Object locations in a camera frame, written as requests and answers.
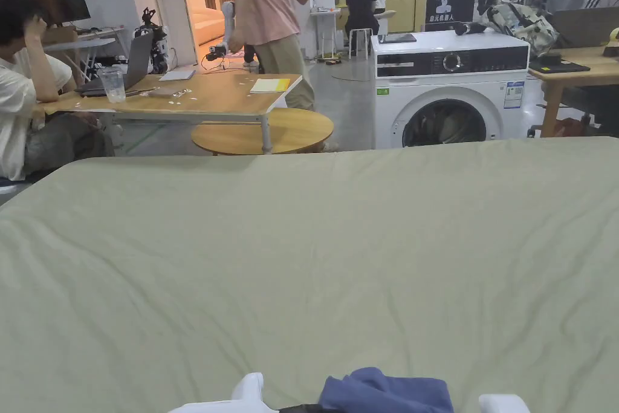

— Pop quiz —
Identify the dark blue shirt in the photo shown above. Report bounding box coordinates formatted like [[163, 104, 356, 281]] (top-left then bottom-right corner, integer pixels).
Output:
[[279, 367, 455, 413]]

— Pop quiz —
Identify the bed with pale green sheet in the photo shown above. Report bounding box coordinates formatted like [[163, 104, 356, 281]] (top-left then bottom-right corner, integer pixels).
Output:
[[0, 136, 619, 413]]

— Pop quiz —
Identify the wooden folding table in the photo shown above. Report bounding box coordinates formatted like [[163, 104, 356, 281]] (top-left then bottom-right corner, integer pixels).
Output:
[[37, 30, 303, 155]]

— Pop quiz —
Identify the round wooden low table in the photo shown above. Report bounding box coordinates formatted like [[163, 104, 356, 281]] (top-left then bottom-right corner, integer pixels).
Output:
[[190, 108, 335, 157]]

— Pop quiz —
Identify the white washing machine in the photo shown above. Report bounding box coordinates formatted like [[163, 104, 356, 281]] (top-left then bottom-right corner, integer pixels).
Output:
[[370, 28, 531, 150]]

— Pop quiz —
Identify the wooden desk with bag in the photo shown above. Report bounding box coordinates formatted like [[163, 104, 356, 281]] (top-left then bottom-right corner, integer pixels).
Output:
[[483, 2, 619, 138]]

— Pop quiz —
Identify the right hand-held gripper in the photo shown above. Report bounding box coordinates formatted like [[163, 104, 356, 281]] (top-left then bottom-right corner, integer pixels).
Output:
[[478, 394, 532, 413]]

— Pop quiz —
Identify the white stool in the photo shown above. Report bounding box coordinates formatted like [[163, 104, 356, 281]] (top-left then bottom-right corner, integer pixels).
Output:
[[348, 28, 374, 58]]

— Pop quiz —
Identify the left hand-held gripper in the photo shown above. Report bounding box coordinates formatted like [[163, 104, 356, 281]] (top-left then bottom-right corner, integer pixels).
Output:
[[168, 372, 268, 413]]

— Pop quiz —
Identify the small black and white robot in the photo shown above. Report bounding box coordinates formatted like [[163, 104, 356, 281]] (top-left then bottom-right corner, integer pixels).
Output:
[[133, 7, 170, 74]]

